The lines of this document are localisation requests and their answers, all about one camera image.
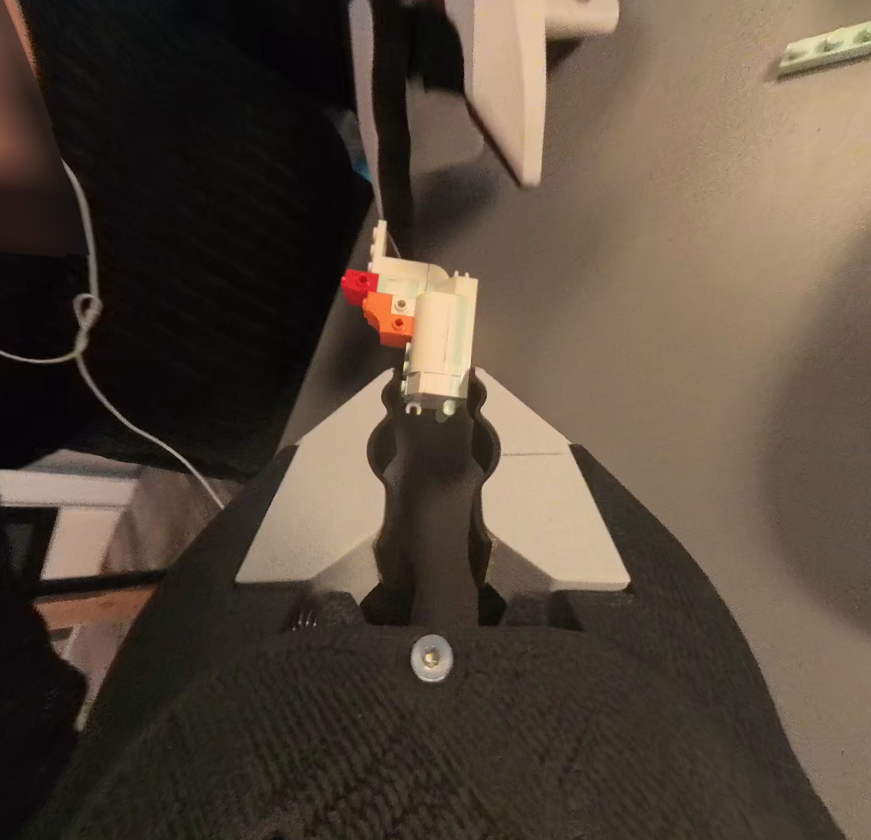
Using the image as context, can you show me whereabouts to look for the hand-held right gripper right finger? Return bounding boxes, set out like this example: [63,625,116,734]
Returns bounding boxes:
[468,366,631,627]

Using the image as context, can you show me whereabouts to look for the white cable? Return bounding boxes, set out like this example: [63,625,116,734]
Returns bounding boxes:
[0,160,225,511]

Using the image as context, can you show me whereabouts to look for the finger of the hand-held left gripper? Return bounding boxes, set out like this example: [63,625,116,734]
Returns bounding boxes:
[444,0,551,189]
[349,0,416,244]

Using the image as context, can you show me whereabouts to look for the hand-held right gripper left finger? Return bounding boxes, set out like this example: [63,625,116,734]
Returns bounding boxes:
[235,368,415,626]

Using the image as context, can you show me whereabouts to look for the light green lego plate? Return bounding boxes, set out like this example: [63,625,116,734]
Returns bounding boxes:
[778,27,871,79]

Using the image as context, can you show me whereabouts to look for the white lego model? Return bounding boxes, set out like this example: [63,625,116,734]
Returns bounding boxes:
[342,220,479,417]

